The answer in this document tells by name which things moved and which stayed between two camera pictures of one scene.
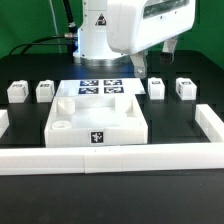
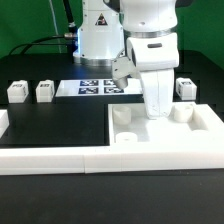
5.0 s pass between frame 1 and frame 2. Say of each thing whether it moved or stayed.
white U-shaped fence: stayed
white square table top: moved
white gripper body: moved
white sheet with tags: stayed
